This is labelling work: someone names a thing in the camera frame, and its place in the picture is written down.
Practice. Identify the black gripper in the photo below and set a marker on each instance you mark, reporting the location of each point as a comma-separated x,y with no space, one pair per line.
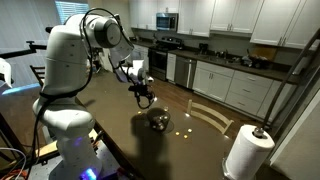
141,90

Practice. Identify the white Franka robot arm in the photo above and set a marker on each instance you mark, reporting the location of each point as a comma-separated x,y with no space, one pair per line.
66,66

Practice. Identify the small yellow candy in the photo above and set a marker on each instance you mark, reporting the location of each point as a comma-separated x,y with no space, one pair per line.
177,133
185,136
139,113
189,130

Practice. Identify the black kitchen stove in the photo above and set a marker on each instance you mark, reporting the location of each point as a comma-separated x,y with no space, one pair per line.
156,60

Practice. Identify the stainless steel dishwasher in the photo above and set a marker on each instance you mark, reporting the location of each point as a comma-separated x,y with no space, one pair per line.
183,71

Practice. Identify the wooden chair back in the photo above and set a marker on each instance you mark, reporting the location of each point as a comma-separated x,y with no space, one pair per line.
213,113

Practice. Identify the grey robot mounting base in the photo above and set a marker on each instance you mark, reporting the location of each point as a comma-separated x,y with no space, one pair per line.
106,160

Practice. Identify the black coffee maker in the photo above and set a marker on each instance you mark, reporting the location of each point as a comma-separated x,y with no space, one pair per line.
203,48

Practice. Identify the stainless steel microwave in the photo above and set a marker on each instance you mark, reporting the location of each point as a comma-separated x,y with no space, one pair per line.
166,21

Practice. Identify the white upper cabinet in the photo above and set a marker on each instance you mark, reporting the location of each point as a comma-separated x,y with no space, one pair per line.
233,15
283,20
143,13
196,16

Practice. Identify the white lower kitchen cabinets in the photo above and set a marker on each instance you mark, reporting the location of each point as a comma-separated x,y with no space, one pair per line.
246,90

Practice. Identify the dark wooden chair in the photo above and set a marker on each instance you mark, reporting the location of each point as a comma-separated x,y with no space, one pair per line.
38,70

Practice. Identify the wooden plank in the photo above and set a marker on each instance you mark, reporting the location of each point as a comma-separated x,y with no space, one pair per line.
46,148

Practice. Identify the window with white blinds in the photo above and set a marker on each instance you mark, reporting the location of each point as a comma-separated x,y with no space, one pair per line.
66,10

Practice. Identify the dark cookware pile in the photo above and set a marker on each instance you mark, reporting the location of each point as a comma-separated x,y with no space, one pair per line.
255,61

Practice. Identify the white paper towel roll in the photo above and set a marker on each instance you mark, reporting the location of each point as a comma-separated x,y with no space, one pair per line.
246,156

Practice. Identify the metal paper towel holder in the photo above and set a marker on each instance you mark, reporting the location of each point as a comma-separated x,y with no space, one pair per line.
259,132

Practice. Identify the dark kitchen countertop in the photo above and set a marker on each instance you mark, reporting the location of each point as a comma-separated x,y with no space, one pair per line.
266,71

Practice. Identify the wooden cutting board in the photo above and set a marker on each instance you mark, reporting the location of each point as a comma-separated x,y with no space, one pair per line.
266,52

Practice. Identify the dark curved metal pole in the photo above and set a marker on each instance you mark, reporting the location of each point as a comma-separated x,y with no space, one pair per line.
283,84

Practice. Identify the white plastic device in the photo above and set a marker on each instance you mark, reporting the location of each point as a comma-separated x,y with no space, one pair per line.
5,71

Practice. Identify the black stereo camera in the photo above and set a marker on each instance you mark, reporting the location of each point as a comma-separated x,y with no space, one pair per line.
49,30

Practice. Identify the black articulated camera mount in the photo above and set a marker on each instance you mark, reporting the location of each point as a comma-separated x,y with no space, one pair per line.
20,51

